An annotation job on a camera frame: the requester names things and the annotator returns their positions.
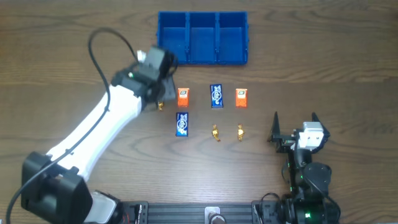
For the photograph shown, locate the mounting rail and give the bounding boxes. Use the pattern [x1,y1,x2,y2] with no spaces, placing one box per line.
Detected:
[119,200,282,224]

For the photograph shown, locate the orange candy box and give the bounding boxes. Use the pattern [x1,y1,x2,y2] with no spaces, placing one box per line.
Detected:
[235,88,249,108]
[177,88,190,108]

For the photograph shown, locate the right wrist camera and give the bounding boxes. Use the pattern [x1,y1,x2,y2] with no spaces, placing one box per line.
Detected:
[297,121,325,151]

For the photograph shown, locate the blue candy pack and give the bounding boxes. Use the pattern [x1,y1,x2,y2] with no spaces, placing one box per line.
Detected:
[210,83,224,109]
[175,111,190,138]

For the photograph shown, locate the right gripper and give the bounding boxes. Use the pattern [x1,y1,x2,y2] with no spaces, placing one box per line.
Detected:
[269,111,331,153]

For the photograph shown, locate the blue tray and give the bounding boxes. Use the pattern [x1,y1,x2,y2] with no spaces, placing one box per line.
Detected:
[157,11,249,66]

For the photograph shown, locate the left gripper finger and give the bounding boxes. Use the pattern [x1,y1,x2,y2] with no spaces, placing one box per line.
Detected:
[161,77,177,102]

